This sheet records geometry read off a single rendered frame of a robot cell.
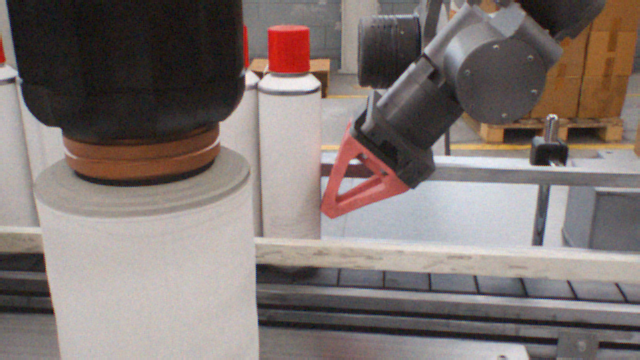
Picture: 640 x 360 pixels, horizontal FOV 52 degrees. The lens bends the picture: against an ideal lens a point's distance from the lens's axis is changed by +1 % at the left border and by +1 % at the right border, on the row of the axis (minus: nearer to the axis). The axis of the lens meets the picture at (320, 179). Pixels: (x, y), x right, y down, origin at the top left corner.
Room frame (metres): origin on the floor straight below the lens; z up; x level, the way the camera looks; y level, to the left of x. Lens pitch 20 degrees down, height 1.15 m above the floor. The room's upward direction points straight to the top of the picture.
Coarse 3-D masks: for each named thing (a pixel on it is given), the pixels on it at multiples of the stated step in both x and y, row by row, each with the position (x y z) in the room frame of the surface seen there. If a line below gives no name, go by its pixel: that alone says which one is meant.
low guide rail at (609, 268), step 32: (256, 256) 0.48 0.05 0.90; (288, 256) 0.48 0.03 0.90; (320, 256) 0.48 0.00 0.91; (352, 256) 0.48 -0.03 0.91; (384, 256) 0.47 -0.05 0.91; (416, 256) 0.47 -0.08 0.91; (448, 256) 0.47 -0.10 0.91; (480, 256) 0.47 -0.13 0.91; (512, 256) 0.46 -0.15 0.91; (544, 256) 0.46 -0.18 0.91; (576, 256) 0.46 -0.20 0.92; (608, 256) 0.46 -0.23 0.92
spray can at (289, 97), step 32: (288, 32) 0.51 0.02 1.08; (288, 64) 0.50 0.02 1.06; (288, 96) 0.50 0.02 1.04; (320, 96) 0.52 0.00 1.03; (288, 128) 0.50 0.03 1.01; (320, 128) 0.52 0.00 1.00; (288, 160) 0.50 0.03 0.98; (320, 160) 0.52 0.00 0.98; (288, 192) 0.50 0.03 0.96; (320, 192) 0.52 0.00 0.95; (288, 224) 0.50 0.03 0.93; (320, 224) 0.52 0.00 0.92
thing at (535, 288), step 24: (0, 264) 0.51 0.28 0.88; (24, 264) 0.51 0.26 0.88; (264, 264) 0.51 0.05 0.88; (360, 288) 0.48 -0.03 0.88; (384, 288) 0.48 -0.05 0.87; (408, 288) 0.47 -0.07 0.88; (432, 288) 0.47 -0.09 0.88; (456, 288) 0.47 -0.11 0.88; (480, 288) 0.47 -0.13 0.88; (504, 288) 0.47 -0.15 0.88; (528, 288) 0.47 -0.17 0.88; (552, 288) 0.47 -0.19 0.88; (576, 288) 0.47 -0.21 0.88; (600, 288) 0.47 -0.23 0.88; (624, 288) 0.47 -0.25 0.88
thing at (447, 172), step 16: (352, 160) 0.56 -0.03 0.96; (352, 176) 0.55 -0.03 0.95; (368, 176) 0.55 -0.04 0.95; (432, 176) 0.54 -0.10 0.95; (448, 176) 0.54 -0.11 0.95; (464, 176) 0.54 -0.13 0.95; (480, 176) 0.54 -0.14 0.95; (496, 176) 0.54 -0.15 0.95; (512, 176) 0.53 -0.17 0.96; (528, 176) 0.53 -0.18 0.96; (544, 176) 0.53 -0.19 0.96; (560, 176) 0.53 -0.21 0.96; (576, 176) 0.53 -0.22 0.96; (592, 176) 0.53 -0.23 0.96; (608, 176) 0.53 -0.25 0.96; (624, 176) 0.52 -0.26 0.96
